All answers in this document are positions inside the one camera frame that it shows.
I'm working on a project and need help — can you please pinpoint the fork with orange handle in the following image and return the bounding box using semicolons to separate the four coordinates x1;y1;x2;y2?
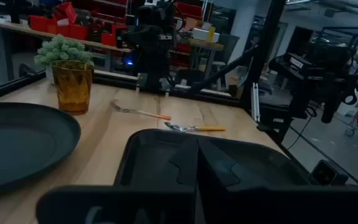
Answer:
109;101;172;121

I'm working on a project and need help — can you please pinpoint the small black table-level camera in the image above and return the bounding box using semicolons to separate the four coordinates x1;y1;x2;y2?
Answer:
310;159;349;187

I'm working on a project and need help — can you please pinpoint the spoon with yellow handle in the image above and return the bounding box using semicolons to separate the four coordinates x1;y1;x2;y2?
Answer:
164;121;227;133

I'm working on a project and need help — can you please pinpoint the black plastic tray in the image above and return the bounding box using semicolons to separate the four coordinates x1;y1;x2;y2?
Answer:
113;128;312;188

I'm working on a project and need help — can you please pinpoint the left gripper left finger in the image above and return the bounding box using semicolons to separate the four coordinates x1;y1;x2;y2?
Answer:
35;138;198;224

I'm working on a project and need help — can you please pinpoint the white box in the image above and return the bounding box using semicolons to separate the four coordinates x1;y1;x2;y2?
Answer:
192;27;220;43

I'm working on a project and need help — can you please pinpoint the black round plate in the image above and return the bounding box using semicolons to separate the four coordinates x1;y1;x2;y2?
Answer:
0;101;82;195

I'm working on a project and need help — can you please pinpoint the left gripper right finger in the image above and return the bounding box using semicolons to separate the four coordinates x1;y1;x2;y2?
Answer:
197;138;358;224

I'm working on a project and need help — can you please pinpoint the short wooden workbench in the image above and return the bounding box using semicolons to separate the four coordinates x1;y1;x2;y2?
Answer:
178;37;225;72

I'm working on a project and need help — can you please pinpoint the cardboard box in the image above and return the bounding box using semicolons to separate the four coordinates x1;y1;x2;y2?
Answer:
183;17;198;32

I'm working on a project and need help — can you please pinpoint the long wooden workbench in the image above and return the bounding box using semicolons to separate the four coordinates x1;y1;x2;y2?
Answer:
0;18;133;82

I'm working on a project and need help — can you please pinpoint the amber faceted glass cup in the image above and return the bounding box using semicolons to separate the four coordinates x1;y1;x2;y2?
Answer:
51;60;95;116

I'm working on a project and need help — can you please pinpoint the white metal bracket strip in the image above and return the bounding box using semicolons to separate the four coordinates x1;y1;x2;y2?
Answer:
251;82;260;122

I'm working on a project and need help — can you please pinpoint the grey chair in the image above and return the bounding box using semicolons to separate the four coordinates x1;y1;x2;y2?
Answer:
211;33;241;91

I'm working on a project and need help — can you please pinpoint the green artificial potted plant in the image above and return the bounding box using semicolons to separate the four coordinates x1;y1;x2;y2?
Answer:
34;34;95;85

